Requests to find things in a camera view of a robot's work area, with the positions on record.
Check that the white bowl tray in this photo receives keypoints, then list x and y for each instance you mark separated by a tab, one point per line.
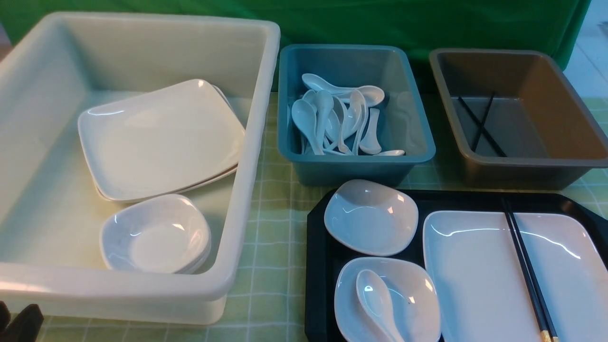
415	301
371	218

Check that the white soup spoon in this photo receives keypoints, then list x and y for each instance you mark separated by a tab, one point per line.
374	297

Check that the large white square plate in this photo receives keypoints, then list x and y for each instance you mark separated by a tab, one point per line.
482	294

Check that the black chopstick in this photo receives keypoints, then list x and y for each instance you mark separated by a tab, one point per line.
534	275
481	126
489	138
522	270

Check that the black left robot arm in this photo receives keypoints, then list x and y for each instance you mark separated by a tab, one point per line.
24	327

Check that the lower white plate in bin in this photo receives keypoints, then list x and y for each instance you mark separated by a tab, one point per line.
209	183

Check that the white plate in bin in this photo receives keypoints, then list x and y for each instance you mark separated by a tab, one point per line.
161	137
209	183

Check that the top white plate in bin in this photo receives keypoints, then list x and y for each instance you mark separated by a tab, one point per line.
161	137

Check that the white spoon left of pile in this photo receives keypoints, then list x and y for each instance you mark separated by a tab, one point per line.
304	117

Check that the white spoon of pile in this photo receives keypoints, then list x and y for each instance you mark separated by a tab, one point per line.
324	103
369	143
373	94
304	117

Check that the white spoon right of pile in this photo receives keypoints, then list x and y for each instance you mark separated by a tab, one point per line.
369	143

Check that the white spoon centre of pile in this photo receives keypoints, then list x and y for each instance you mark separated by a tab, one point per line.
324	103

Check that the black serving tray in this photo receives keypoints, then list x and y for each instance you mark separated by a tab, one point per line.
325	257

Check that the white spoon top of pile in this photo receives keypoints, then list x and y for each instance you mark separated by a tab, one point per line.
373	94

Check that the teal plastic bin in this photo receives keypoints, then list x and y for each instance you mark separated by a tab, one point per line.
402	124

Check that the green checkered tablecloth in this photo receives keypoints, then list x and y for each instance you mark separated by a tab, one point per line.
266	302

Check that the stacked white bowls in bin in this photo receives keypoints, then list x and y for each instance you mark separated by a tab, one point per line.
166	234

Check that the black chopstick in brown bin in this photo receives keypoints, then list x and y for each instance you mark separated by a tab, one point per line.
489	138

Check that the brown plastic bin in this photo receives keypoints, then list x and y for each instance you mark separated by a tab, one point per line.
546	131

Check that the large white plastic bin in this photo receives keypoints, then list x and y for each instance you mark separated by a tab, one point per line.
100	111

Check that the green backdrop cloth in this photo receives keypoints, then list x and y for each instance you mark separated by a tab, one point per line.
415	26

